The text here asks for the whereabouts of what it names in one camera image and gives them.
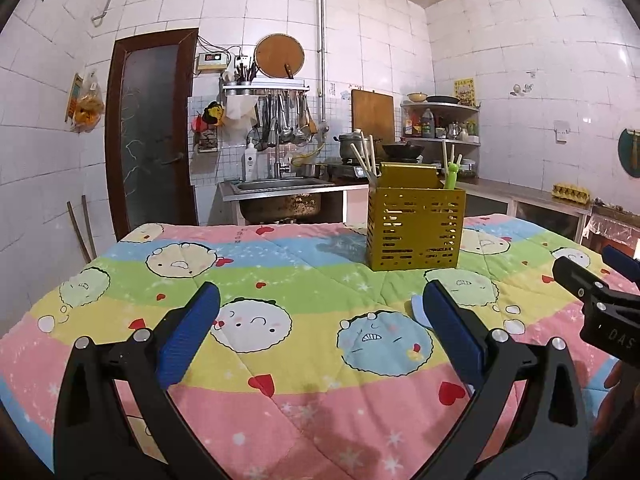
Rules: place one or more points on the green plastic utensil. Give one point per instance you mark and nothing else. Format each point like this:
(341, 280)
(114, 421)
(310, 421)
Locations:
(452, 177)

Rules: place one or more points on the white thermostat box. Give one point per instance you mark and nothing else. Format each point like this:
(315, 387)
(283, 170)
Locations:
(212, 61)

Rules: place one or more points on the steel wall rack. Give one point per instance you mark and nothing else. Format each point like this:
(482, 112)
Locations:
(265, 87)

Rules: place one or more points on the rectangular wooden cutting board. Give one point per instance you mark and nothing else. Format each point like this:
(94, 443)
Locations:
(372, 115)

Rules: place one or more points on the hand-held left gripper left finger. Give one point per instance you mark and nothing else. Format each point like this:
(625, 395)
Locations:
(192, 330)

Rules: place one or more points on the person's right hand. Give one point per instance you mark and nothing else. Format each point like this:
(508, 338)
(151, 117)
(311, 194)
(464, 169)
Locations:
(617, 400)

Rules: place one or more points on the brown framed glass door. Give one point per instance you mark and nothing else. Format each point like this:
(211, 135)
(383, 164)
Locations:
(150, 135)

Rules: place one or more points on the white soap bottle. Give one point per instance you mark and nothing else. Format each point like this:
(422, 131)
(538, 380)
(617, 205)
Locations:
(249, 162)

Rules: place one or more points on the plastic covered stand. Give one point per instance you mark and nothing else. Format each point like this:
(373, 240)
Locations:
(612, 225)

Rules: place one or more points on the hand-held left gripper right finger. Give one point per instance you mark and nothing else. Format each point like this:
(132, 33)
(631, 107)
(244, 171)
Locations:
(452, 335)

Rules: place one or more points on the white wall socket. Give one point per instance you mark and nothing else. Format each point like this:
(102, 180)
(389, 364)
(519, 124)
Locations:
(562, 131)

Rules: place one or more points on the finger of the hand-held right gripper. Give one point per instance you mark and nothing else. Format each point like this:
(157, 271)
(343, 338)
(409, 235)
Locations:
(625, 266)
(575, 277)

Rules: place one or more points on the steel cooking pot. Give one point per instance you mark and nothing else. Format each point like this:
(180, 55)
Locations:
(349, 146)

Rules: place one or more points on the dark oil bottle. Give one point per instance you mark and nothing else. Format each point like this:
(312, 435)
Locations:
(427, 125)

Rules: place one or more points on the yellow wall poster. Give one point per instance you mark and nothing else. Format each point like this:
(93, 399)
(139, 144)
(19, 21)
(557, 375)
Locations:
(464, 91)

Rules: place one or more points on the black wok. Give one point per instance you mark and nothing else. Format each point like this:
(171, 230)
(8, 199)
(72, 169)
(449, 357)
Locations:
(403, 151)

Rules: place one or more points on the yellow egg carton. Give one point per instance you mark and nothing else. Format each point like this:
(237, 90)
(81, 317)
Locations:
(571, 193)

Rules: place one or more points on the kitchen counter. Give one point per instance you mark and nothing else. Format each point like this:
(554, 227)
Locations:
(520, 192)

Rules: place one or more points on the dark green round wall plate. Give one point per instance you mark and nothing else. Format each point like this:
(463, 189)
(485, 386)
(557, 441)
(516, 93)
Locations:
(629, 152)

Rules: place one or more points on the round wooden board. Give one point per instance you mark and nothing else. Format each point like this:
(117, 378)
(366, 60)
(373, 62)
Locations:
(277, 55)

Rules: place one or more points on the steel kitchen sink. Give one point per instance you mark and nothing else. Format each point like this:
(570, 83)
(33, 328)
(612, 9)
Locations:
(270, 186)

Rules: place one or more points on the colourful cartoon printed blanket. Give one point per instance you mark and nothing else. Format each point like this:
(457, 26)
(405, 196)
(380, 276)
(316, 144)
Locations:
(300, 310)

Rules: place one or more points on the small wall hook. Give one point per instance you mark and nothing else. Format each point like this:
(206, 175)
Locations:
(522, 89)

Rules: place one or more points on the red and yellow hanging items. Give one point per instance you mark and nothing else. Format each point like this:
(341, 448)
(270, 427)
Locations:
(209, 120)

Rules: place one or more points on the row of hanging metal utensils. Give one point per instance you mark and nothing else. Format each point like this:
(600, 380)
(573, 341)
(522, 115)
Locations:
(285, 120)

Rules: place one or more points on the corner wall shelf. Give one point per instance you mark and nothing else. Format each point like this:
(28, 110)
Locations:
(440, 140)

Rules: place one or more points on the white hanging cloth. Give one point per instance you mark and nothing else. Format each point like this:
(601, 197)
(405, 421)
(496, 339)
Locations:
(240, 110)

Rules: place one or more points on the gas stove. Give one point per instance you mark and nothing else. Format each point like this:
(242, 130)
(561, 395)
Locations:
(350, 170)

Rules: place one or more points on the yellow perforated utensil holder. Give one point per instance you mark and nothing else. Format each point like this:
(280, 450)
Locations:
(415, 230)

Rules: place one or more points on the pair of thin wooden sticks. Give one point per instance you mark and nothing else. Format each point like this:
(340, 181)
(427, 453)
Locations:
(82, 230)

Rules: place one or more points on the yellow plastic bag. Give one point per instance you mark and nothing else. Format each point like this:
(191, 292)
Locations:
(87, 105)

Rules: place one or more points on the white wall pipe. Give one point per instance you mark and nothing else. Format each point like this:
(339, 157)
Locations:
(321, 35)

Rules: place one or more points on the small steel kettle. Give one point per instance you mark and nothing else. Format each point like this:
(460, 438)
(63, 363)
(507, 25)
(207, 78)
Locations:
(453, 131)

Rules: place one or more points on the steel faucet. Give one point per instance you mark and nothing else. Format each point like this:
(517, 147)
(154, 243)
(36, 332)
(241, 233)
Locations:
(278, 160)

